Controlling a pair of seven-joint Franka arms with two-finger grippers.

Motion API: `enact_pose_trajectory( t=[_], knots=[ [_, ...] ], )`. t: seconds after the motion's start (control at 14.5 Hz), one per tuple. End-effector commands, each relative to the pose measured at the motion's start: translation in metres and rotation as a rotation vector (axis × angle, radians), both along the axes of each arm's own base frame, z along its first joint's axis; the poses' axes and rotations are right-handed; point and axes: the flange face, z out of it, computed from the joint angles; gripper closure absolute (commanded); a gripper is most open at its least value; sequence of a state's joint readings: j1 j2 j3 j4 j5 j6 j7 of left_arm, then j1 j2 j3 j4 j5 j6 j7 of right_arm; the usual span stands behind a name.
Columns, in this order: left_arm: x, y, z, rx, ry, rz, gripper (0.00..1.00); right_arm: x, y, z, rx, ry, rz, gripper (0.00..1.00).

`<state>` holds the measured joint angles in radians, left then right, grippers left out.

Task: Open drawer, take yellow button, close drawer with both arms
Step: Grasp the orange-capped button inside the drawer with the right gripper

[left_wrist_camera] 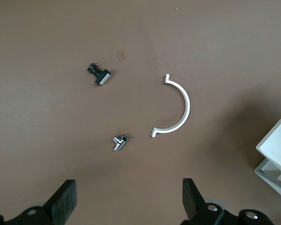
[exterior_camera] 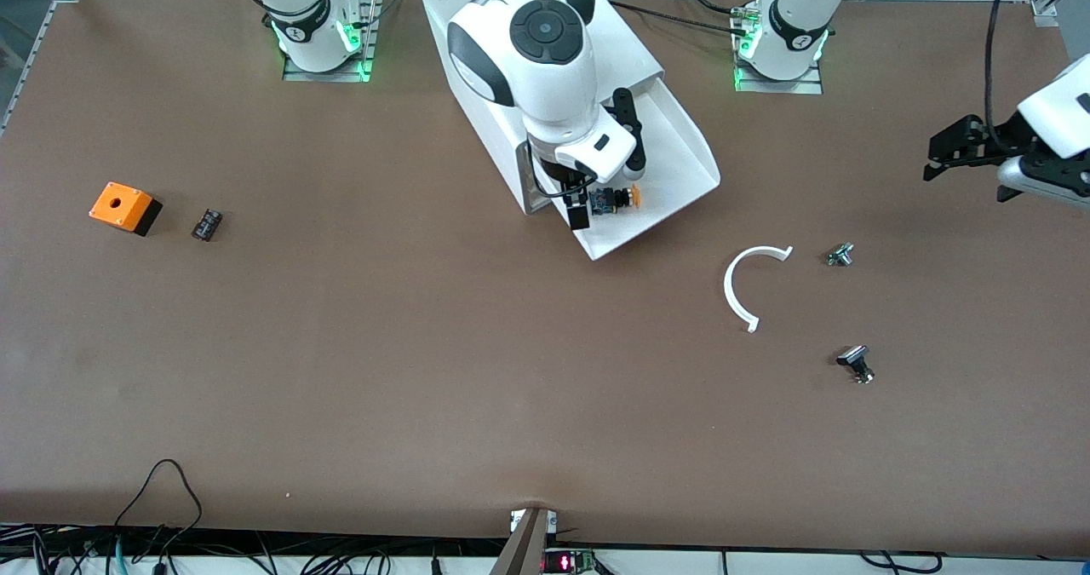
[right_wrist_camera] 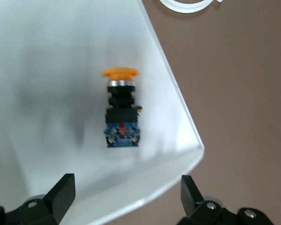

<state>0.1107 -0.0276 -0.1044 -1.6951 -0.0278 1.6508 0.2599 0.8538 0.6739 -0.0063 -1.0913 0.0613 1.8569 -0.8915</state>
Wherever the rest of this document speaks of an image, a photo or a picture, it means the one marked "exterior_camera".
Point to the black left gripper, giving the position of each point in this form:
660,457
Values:
1003,135

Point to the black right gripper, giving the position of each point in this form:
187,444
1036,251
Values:
565,175

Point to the orange capped push button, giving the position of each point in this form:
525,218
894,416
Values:
617,200

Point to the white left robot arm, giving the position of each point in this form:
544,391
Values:
800,13

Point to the white drawer cabinet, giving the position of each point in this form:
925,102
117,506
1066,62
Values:
490,140

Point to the chrome tee fitting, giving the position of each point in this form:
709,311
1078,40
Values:
840,255

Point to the circuit board with red display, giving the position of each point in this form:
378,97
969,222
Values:
564,563

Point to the small black contact block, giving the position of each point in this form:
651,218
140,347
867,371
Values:
207,225

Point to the orange box with black base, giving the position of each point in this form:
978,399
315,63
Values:
119,204

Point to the white semicircular bracket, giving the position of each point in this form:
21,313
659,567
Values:
728,290

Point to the aluminium corner bracket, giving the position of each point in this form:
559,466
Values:
1043,8

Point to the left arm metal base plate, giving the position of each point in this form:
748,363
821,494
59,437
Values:
800,88

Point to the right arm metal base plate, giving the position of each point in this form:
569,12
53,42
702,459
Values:
328,76

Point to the white post clamp bracket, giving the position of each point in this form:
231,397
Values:
513,521

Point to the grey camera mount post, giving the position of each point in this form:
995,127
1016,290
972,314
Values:
524,549

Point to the short aluminium table rail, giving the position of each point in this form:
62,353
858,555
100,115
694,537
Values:
34,55

